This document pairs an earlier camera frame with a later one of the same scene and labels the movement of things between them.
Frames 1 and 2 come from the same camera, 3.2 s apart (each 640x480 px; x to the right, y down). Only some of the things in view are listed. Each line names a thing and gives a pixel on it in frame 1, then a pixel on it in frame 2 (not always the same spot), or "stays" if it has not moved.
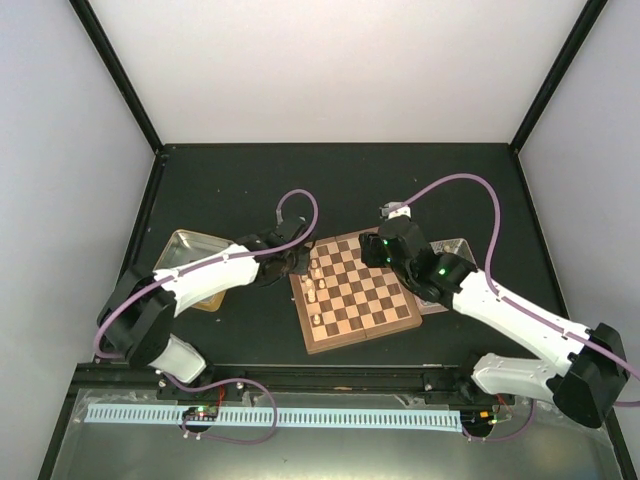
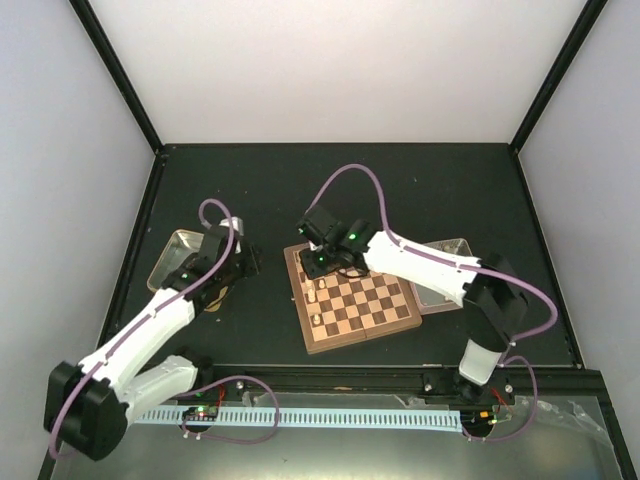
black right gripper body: [374, 258] → [320, 267]
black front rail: [236, 381] stays
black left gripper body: [297, 267] → [250, 268]
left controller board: [202, 412] stays
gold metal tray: [184, 247] stays
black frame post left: [102, 42] stays
